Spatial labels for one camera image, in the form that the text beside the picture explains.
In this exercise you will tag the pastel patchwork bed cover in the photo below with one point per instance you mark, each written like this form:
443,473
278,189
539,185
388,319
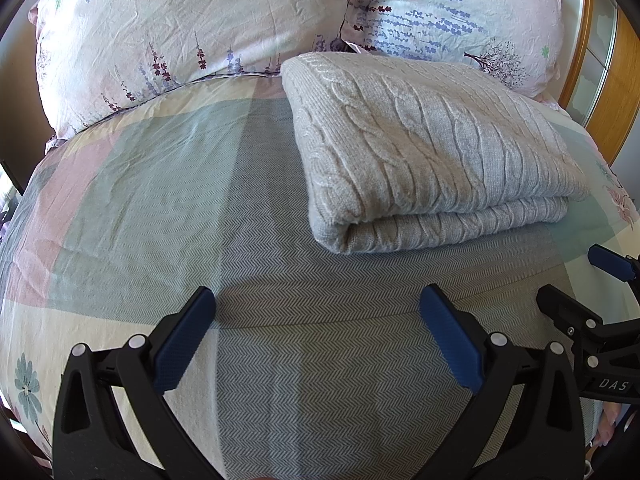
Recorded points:
175,210

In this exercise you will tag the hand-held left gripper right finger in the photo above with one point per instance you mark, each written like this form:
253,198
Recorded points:
450,342

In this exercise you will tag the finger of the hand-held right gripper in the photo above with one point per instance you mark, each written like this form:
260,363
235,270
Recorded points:
607,264
567,310

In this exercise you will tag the pale blue floral pillow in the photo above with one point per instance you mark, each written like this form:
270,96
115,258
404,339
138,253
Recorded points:
450,15

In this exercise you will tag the pink floral pillow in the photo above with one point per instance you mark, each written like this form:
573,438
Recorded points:
165,35

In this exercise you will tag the grey knitted blanket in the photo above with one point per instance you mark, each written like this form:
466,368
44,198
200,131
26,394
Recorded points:
430,150

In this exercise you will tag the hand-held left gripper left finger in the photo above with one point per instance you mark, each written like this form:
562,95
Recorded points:
184,342

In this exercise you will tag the wooden glass-door cabinet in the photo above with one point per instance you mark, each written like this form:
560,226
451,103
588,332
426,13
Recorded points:
607,70

